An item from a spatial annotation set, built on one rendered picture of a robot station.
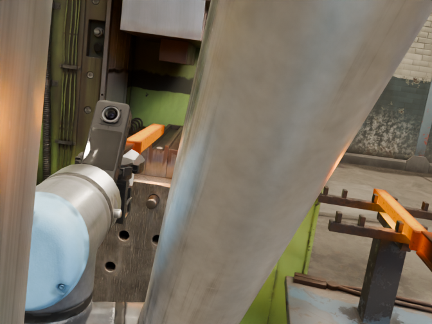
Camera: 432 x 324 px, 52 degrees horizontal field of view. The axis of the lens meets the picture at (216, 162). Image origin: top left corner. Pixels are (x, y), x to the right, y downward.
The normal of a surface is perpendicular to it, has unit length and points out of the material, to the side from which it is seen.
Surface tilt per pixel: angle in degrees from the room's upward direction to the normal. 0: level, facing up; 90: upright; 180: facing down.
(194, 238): 115
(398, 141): 90
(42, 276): 86
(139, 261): 90
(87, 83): 90
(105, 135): 59
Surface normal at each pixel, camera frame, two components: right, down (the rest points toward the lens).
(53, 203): 0.39, -0.89
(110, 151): 0.07, -0.32
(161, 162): -0.02, 0.20
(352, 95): 0.29, 0.74
